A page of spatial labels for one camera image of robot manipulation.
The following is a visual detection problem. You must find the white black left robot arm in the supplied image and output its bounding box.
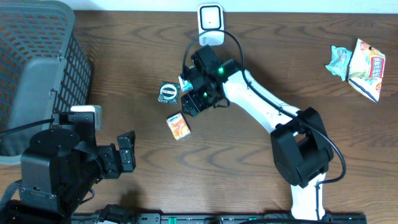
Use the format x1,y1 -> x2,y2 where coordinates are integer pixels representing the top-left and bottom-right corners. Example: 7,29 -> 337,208
1,112 -> 136,223

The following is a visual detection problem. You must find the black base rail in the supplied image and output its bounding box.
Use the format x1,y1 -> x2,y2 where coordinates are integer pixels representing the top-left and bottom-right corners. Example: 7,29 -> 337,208
71,212 -> 368,224

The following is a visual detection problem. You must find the white barcode scanner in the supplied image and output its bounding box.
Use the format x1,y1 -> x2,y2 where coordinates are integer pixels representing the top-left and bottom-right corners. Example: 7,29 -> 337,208
197,3 -> 224,46

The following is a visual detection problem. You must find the dark grey plastic basket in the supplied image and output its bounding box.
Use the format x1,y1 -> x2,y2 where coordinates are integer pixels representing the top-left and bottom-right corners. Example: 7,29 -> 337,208
0,0 -> 93,165

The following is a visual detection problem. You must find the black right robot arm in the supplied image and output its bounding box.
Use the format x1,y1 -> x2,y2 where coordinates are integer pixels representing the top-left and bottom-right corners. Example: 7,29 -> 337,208
181,45 -> 334,220

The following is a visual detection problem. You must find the small orange candy box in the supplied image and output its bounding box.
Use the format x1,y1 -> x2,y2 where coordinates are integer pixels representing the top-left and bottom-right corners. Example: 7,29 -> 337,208
166,113 -> 191,141

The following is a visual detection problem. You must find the teal white snack packet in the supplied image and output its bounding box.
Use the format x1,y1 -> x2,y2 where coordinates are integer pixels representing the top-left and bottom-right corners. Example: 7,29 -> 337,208
325,45 -> 353,82

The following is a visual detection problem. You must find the small teal candy box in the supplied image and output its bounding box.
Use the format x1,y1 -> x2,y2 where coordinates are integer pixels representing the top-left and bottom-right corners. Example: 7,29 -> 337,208
178,76 -> 193,92

